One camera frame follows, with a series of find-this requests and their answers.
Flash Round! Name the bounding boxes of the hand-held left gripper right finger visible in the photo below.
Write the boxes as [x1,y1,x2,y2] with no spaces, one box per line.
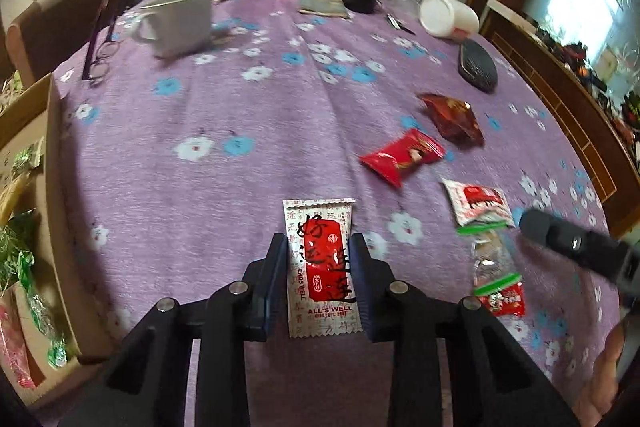
[348,232,581,427]

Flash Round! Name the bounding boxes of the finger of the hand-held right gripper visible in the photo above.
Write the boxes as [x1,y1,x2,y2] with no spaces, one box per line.
[517,208,631,280]

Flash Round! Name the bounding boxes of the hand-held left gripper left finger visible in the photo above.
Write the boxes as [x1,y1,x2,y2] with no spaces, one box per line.
[57,232,290,427]

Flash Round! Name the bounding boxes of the long white red snack packet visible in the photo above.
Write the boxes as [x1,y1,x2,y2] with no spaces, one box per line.
[282,198,363,338]

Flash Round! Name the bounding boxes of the clear packet green strips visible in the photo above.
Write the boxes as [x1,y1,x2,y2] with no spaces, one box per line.
[457,222,523,298]

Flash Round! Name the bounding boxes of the red cartoon face candy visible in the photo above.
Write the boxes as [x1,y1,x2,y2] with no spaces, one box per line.
[479,284,526,318]

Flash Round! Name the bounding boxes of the white snack packet red square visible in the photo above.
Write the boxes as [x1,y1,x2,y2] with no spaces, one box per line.
[442,179,515,228]

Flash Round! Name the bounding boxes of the dark red foil snack packet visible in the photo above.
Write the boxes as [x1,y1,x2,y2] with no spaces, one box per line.
[417,93,485,148]

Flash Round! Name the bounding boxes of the cardboard box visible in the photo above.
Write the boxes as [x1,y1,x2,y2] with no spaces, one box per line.
[0,74,121,408]

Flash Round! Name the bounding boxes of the pile of snack packets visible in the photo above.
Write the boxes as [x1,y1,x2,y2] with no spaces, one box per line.
[0,142,68,390]

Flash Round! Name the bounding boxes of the person's right forearm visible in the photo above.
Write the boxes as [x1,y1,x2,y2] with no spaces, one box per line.
[575,307,640,427]

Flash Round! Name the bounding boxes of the wooden cabinet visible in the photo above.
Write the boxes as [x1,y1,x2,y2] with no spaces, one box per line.
[480,0,640,238]

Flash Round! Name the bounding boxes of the bright red snack packet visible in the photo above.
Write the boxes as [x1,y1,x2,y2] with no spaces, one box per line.
[359,129,446,188]

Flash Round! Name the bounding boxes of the clutter of small things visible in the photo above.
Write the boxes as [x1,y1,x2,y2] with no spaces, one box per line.
[530,17,640,142]

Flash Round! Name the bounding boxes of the black glasses case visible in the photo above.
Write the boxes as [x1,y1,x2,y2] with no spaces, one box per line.
[458,38,499,94]

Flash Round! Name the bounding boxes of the white plastic jar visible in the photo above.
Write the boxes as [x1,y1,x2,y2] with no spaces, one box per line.
[419,0,480,40]

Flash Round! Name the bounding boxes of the nail clipper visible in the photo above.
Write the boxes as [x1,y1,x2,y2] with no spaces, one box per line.
[386,13,416,35]

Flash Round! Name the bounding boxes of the white mug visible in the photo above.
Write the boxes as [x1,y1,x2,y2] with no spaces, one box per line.
[131,0,215,58]

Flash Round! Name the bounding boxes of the eyeglasses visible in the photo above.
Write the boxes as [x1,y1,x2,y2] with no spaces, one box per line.
[81,0,146,82]

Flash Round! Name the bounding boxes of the patterned cushion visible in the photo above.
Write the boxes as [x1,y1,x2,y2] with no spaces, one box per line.
[0,72,26,112]

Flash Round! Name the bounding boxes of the brown armchair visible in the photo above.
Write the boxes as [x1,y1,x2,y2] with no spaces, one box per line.
[5,0,136,88]

